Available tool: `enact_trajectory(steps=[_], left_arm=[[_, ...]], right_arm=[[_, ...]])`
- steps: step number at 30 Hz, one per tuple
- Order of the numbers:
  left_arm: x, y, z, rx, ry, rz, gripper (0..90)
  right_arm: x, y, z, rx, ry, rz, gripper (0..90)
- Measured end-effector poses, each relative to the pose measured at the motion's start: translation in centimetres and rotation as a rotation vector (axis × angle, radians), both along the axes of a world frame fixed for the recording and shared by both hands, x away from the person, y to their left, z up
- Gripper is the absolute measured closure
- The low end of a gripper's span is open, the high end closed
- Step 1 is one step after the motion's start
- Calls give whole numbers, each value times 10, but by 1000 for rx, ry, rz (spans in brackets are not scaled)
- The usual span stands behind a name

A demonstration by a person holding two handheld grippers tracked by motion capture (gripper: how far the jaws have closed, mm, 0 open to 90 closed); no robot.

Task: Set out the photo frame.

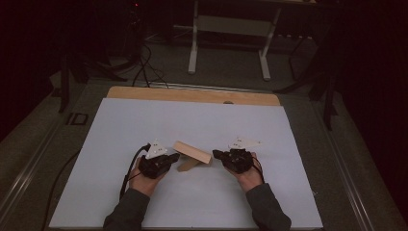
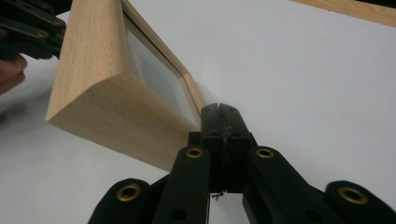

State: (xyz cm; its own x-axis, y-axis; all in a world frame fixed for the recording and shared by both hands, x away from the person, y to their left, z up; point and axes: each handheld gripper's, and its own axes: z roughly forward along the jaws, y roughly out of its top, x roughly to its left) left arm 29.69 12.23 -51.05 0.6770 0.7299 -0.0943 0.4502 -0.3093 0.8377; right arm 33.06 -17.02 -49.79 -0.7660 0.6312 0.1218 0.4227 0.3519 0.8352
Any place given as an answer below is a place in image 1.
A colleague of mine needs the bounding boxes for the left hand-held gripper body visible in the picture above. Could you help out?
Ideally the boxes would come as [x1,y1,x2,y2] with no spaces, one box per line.
[138,138,171,180]

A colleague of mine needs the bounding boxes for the person's right hand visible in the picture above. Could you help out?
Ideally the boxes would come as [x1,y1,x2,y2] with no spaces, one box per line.
[223,151,267,193]

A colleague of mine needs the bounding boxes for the person's left hand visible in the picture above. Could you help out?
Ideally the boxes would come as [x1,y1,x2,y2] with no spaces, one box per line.
[128,156,168,198]

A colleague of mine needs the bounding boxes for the black metal stand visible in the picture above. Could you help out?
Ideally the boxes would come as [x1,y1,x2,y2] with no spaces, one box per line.
[273,32,339,132]
[58,47,128,114]

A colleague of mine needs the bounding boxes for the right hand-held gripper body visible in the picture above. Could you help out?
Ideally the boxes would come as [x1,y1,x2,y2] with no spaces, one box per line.
[221,137,263,175]

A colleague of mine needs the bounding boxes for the black floor socket box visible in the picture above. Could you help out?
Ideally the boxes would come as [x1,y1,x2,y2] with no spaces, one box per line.
[65,112,89,127]

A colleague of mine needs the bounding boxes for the black cable beside table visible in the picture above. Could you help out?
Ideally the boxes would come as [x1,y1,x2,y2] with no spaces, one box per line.
[40,148,82,231]

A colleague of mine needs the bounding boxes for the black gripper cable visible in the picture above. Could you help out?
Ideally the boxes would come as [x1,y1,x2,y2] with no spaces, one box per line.
[251,156,267,185]
[118,142,152,202]

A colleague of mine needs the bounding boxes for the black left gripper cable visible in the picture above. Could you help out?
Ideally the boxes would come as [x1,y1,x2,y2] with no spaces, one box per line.
[118,142,152,202]

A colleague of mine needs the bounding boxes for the white table mat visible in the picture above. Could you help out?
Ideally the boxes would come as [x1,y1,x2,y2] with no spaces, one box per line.
[48,97,324,229]

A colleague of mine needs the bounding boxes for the white metal desk frame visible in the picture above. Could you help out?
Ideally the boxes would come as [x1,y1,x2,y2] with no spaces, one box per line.
[187,0,283,82]

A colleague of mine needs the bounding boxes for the metal floor rail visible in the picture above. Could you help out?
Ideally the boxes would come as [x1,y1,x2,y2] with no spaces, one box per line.
[148,81,274,94]
[0,121,65,222]
[314,95,377,231]

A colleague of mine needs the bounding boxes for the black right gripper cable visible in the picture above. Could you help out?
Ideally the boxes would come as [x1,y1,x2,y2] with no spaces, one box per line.
[251,156,267,185]

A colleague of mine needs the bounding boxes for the dark equipment with red light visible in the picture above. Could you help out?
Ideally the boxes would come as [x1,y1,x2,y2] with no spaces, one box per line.
[120,0,146,66]

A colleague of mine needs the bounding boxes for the wooden photo frame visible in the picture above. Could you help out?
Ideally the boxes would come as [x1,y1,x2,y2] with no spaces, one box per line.
[171,140,214,173]

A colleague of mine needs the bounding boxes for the black floor cables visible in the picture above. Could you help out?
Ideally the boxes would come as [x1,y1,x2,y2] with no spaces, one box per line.
[131,41,169,89]

